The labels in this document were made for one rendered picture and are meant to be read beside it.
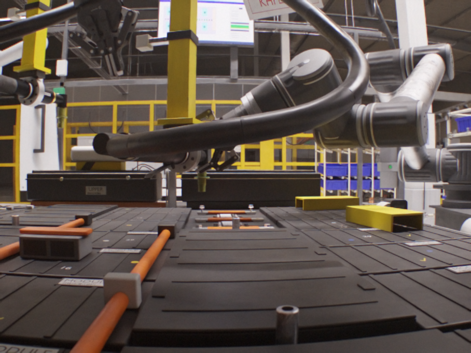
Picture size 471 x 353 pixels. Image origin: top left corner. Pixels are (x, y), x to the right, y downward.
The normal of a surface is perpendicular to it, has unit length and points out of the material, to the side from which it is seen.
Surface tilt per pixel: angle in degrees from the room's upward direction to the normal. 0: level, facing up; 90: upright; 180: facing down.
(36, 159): 90
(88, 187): 90
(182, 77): 90
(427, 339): 0
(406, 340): 0
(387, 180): 90
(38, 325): 0
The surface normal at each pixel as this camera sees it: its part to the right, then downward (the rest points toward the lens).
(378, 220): -0.98, 0.00
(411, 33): 0.07, 0.01
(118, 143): -0.71, -0.18
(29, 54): -0.18, 0.01
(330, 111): 0.48, 0.16
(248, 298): 0.00, -1.00
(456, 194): -0.81, 0.01
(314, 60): -0.49, -0.60
